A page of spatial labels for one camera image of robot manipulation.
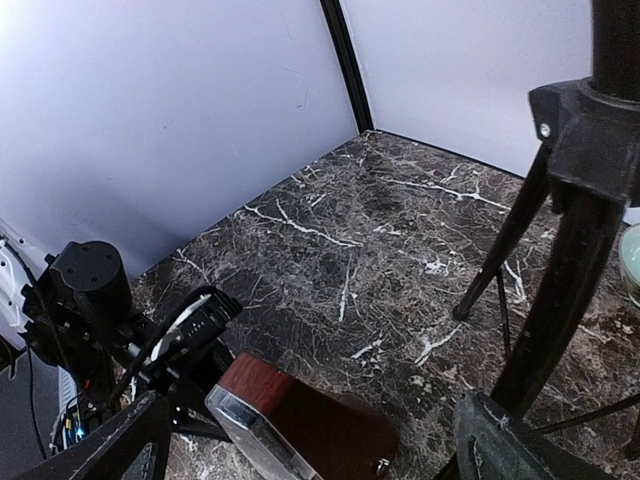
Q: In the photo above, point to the green ceramic bowl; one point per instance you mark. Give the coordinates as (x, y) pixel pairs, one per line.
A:
(629, 261)

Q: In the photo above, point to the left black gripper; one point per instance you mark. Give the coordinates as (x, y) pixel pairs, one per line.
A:
(185, 377)

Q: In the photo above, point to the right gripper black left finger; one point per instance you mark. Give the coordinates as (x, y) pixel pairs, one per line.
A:
(134, 444)

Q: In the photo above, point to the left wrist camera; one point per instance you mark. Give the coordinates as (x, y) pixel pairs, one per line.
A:
(201, 317)

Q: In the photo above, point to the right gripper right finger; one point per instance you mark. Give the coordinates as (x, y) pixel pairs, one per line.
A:
(492, 444)

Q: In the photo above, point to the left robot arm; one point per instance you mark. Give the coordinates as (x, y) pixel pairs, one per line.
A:
(78, 315)

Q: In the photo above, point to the brown wooden metronome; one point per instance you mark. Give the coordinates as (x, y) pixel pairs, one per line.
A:
(287, 429)

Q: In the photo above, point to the black music stand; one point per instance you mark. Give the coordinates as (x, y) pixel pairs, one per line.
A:
(587, 166)

